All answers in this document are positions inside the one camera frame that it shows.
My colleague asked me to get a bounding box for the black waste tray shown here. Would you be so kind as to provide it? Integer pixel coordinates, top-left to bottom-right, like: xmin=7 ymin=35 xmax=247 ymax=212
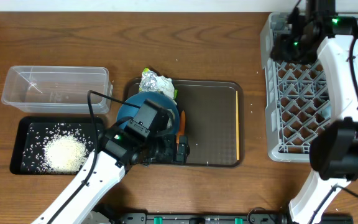
xmin=10 ymin=116 xmax=104 ymax=175

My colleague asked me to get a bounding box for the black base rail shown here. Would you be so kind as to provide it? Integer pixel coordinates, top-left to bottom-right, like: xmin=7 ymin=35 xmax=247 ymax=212
xmin=82 ymin=203 xmax=354 ymax=224

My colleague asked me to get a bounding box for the light blue plastic cup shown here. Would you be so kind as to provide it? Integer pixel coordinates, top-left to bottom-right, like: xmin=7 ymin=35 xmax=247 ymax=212
xmin=320 ymin=104 xmax=331 ymax=119

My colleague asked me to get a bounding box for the grey dishwasher rack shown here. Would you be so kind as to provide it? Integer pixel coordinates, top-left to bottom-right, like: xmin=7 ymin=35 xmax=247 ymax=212
xmin=259 ymin=11 xmax=358 ymax=163

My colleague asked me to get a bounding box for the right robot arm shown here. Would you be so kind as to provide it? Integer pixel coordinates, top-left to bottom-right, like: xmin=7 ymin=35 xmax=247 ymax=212
xmin=270 ymin=6 xmax=358 ymax=223

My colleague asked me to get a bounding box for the white rice pile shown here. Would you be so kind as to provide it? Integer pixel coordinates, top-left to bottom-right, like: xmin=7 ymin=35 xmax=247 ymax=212
xmin=22 ymin=123 xmax=94 ymax=174

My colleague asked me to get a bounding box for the dark blue bowl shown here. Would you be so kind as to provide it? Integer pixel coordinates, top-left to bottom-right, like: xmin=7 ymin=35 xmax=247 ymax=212
xmin=116 ymin=91 xmax=180 ymax=134

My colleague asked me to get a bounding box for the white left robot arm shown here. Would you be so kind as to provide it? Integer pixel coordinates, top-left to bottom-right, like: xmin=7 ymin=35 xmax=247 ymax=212
xmin=34 ymin=117 xmax=190 ymax=223

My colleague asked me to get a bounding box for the crumpled foil snack wrapper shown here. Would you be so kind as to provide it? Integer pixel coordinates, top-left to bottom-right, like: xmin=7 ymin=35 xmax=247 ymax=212
xmin=139 ymin=68 xmax=177 ymax=100

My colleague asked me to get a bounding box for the wooden chopstick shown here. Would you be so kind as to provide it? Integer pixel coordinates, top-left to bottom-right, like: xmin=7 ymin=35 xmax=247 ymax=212
xmin=236 ymin=90 xmax=240 ymax=161

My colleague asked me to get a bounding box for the orange carrot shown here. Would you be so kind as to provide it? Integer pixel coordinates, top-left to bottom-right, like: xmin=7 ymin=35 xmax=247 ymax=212
xmin=176 ymin=110 xmax=186 ymax=144

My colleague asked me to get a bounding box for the clear plastic bin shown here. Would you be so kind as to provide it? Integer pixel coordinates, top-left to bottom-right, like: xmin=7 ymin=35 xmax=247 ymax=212
xmin=1 ymin=65 xmax=113 ymax=114

